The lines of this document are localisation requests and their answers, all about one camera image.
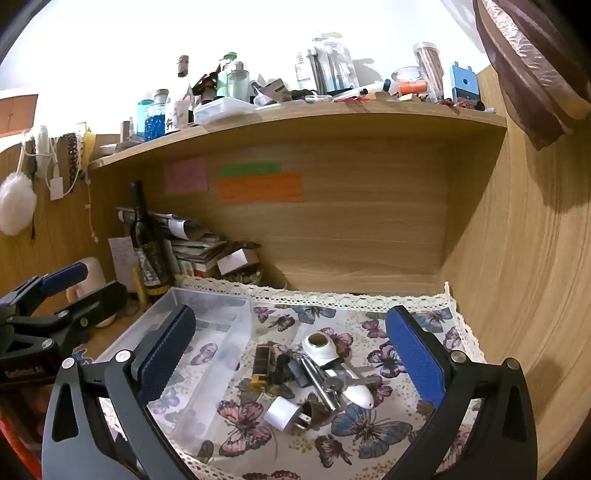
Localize clear plastic organizer box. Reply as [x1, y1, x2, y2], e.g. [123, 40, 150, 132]
[90, 287, 254, 455]

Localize black box with orange end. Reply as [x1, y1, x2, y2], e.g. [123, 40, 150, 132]
[252, 344, 273, 386]

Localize green pump bottle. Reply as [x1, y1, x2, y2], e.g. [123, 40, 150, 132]
[216, 52, 238, 100]

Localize person's orange clothing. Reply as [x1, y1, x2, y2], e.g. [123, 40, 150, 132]
[0, 401, 42, 480]

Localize stack of books and magazines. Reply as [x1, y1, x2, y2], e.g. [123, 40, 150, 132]
[115, 207, 232, 280]

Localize white plug adapter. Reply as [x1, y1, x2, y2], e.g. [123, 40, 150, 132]
[264, 396, 315, 435]

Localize bowl of glass beads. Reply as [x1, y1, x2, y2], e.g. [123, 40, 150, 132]
[226, 270, 264, 289]

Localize blue block holder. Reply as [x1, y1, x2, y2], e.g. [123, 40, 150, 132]
[450, 62, 481, 104]

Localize silver metal cylinder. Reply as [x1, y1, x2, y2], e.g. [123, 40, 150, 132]
[300, 357, 338, 411]

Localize green sticky note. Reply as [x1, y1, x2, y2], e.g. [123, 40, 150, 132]
[220, 161, 282, 178]

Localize clear lidded plastic container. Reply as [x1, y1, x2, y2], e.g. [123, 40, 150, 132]
[193, 97, 259, 125]

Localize cream mug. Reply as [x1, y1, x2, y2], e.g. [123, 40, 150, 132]
[67, 257, 116, 328]

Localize orange sticky note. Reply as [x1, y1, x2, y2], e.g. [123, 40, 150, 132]
[217, 173, 305, 205]

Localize white oval handheld device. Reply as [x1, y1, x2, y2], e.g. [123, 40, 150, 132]
[302, 333, 375, 409]

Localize black lace band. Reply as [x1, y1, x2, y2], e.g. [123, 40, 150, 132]
[62, 133, 81, 195]

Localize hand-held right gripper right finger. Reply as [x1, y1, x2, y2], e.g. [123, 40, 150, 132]
[385, 305, 539, 480]

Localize black key fob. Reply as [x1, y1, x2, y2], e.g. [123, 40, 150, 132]
[277, 353, 310, 388]

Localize dark wine bottle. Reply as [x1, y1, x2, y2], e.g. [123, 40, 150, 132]
[128, 181, 175, 303]

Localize white charger with cable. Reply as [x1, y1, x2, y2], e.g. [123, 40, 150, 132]
[21, 129, 65, 201]

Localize clear jar of sticks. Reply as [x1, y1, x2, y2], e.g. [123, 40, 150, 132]
[412, 42, 445, 95]

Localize grey glass bottle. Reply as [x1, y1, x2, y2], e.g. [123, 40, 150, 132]
[227, 61, 251, 102]

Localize glass bottle of blue beads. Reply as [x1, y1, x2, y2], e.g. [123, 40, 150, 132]
[144, 89, 172, 141]

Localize butterfly print lace tablecloth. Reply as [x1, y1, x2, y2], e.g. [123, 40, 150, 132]
[78, 274, 488, 480]

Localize brown curtain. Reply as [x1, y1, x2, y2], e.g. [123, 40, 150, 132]
[472, 0, 591, 151]

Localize white fluffy puff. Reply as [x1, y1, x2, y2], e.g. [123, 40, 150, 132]
[0, 173, 38, 235]

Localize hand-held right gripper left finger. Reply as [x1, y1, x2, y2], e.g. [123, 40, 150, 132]
[41, 305, 198, 480]

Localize white paper note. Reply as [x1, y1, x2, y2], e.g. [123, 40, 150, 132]
[108, 236, 139, 294]

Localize pink sticky note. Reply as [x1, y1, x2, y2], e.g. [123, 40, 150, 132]
[165, 157, 208, 195]

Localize small cardboard box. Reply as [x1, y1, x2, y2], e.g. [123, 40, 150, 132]
[217, 242, 262, 278]

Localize teal bottle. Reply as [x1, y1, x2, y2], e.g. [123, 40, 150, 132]
[136, 98, 155, 139]

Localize white printed cup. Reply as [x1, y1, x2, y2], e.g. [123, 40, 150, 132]
[166, 100, 192, 132]

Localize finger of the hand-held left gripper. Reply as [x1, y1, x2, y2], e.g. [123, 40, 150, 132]
[0, 262, 90, 319]
[14, 281, 129, 356]

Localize clear brush package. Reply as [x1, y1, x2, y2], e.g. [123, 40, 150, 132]
[293, 32, 361, 93]

